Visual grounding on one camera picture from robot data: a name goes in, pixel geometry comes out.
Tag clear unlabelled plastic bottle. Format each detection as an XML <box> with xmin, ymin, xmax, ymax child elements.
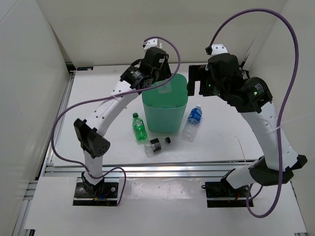
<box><xmin>156</xmin><ymin>80</ymin><xmax>172</xmax><ymax>94</ymax></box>

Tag dark blue label bottle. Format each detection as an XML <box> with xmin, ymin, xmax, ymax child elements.
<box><xmin>182</xmin><ymin>104</ymin><xmax>202</xmax><ymax>142</ymax></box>

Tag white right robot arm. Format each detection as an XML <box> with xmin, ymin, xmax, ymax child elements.
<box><xmin>187</xmin><ymin>53</ymin><xmax>307</xmax><ymax>197</ymax></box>

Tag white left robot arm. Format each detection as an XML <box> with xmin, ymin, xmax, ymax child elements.
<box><xmin>74</xmin><ymin>47</ymin><xmax>172</xmax><ymax>197</ymax></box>

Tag green plastic bin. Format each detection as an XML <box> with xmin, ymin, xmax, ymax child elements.
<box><xmin>142</xmin><ymin>74</ymin><xmax>188</xmax><ymax>133</ymax></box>

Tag green soda bottle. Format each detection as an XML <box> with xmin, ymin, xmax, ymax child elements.
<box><xmin>132</xmin><ymin>113</ymin><xmax>147</xmax><ymax>141</ymax></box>

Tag blue table corner sticker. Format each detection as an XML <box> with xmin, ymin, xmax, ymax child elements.
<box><xmin>76</xmin><ymin>66</ymin><xmax>94</xmax><ymax>71</ymax></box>

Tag black label small bottle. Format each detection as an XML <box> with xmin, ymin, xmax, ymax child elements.
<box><xmin>144</xmin><ymin>137</ymin><xmax>171</xmax><ymax>157</ymax></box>

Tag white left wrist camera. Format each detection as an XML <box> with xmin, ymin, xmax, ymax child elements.
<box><xmin>142</xmin><ymin>38</ymin><xmax>162</xmax><ymax>51</ymax></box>

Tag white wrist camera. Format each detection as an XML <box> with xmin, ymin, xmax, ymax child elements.
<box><xmin>205</xmin><ymin>44</ymin><xmax>228</xmax><ymax>57</ymax></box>
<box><xmin>142</xmin><ymin>38</ymin><xmax>162</xmax><ymax>51</ymax></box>

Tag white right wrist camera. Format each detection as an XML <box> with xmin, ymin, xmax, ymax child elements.
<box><xmin>205</xmin><ymin>44</ymin><xmax>228</xmax><ymax>57</ymax></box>

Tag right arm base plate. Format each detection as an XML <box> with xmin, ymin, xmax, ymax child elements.
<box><xmin>201</xmin><ymin>182</ymin><xmax>249</xmax><ymax>208</ymax></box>

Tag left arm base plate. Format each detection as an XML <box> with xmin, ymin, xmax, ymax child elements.
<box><xmin>72</xmin><ymin>178</ymin><xmax>119</xmax><ymax>207</ymax></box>

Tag aluminium table frame rail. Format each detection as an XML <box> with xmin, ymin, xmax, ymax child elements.
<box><xmin>12</xmin><ymin>63</ymin><xmax>308</xmax><ymax>236</ymax></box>

